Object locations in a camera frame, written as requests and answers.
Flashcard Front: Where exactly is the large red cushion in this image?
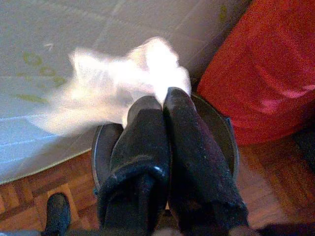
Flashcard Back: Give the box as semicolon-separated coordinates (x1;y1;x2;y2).
196;0;315;146

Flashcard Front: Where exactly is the bed with grey floral sheet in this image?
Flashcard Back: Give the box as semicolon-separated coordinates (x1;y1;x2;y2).
0;0;252;184

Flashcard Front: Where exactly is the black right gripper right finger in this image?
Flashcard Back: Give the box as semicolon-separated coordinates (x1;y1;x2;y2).
162;87;250;236

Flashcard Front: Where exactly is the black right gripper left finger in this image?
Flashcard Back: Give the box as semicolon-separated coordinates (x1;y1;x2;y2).
97;95;171;236

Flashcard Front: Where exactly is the black waste bin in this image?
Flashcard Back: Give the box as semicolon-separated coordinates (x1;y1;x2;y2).
91;94;240;197

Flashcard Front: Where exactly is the white tissue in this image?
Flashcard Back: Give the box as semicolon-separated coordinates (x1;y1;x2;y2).
36;36;192;137

